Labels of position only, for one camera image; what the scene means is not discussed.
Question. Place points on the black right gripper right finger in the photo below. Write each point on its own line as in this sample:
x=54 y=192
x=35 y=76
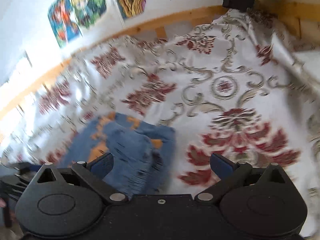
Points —
x=235 y=175

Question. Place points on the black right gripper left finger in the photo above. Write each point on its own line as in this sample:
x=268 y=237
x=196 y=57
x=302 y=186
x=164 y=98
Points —
x=80 y=183

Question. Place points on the blue pants with orange prints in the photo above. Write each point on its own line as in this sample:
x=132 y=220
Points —
x=142 y=152

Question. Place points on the white floral bedspread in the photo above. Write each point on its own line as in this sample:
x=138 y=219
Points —
x=241 y=87

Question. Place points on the colourful poster red-haired figure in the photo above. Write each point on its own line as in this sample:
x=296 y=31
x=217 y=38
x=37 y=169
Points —
x=62 y=21

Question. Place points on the colourful poster girl yellow hair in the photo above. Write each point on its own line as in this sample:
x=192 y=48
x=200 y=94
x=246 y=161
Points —
x=87 y=12

